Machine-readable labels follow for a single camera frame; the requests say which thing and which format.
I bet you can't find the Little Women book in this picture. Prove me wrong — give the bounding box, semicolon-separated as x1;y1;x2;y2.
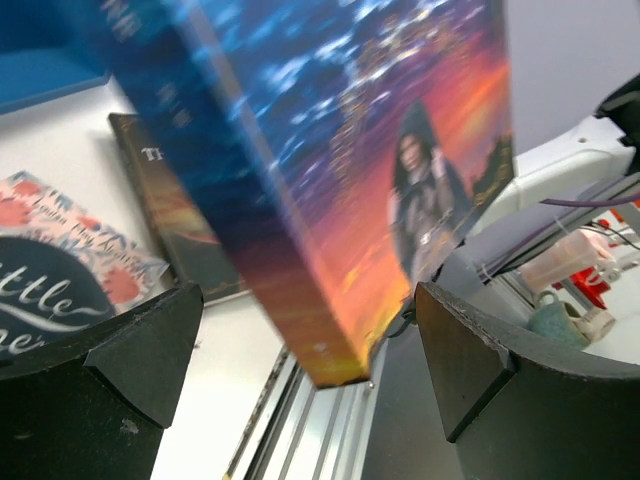
1;171;168;361

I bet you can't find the Jane Eyre book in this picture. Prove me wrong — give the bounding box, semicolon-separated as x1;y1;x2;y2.
79;0;516;390

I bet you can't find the teal ceramic mug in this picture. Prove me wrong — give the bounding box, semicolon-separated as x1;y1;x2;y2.
526;291;590;350

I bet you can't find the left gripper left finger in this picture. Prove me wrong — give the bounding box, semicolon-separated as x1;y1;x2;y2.
1;284;203;479

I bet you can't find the red plastic object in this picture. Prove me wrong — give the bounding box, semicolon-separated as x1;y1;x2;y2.
569;267;611;310

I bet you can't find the aluminium mounting rail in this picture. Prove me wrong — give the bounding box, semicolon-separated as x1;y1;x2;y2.
223;344;387;480

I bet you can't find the Three Days to See book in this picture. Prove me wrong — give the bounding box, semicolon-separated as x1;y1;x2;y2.
108;113;248;306

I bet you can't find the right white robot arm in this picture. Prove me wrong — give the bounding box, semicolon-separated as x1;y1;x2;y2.
473;76;639;233

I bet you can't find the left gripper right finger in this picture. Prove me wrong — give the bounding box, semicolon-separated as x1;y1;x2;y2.
415;283;639;479

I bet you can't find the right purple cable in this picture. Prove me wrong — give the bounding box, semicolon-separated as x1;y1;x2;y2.
479;194;640;271

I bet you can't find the blue yellow wooden bookshelf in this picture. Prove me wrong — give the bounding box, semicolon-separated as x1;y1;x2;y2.
0;0;114;117

